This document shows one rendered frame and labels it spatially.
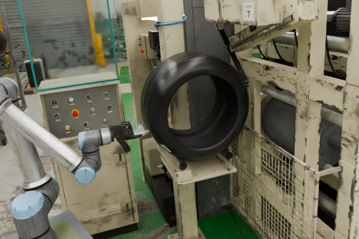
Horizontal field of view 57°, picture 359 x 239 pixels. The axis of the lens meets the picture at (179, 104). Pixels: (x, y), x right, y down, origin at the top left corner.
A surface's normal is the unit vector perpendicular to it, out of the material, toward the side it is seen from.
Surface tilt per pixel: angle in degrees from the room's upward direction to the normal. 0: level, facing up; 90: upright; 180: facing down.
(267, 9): 90
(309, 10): 72
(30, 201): 3
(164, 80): 58
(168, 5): 90
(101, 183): 92
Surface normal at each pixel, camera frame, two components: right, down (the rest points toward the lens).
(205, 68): 0.30, 0.08
